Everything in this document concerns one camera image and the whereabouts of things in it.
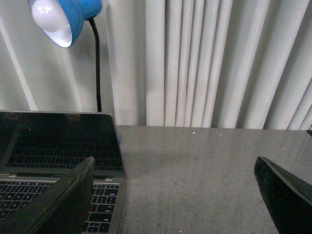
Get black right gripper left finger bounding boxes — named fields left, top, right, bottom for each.
left=0, top=156, right=95, bottom=234

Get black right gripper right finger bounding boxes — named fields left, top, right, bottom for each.
left=254, top=156, right=312, bottom=234

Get grey laptop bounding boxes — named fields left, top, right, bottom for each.
left=0, top=111, right=126, bottom=234

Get white vertical blinds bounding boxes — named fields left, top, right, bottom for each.
left=0, top=0, right=312, bottom=130

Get blue desk lamp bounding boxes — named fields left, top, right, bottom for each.
left=27, top=0, right=122, bottom=143

